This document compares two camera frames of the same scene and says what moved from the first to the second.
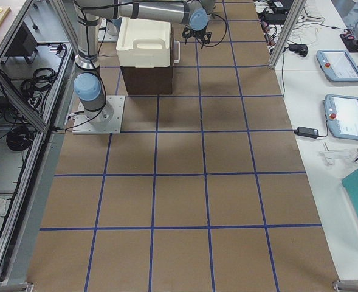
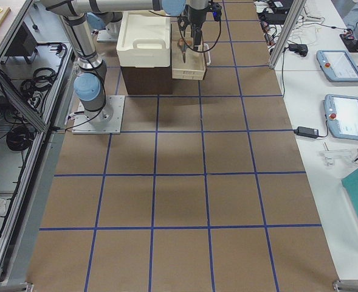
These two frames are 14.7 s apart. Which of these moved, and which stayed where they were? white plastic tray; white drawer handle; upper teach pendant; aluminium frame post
Moved: white drawer handle
Stayed: white plastic tray; aluminium frame post; upper teach pendant
